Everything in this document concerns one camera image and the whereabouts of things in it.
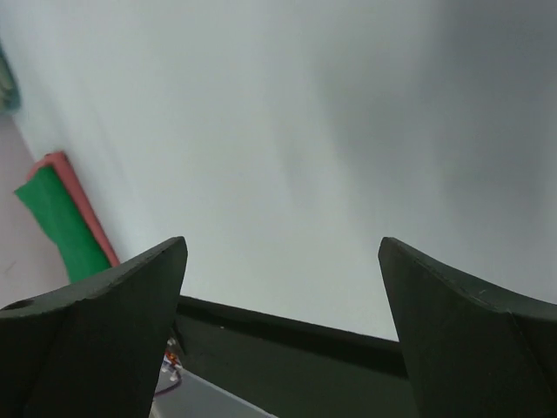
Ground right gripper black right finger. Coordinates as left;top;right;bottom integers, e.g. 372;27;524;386
378;238;556;417

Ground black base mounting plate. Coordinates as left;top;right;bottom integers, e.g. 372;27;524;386
173;296;418;417

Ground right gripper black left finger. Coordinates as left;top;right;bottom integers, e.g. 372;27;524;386
1;237;188;417

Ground teal plastic laundry basket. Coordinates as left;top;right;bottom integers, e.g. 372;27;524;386
0;47;21;115

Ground green folded t shirt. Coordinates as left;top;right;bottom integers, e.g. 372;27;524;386
15;166;111;283

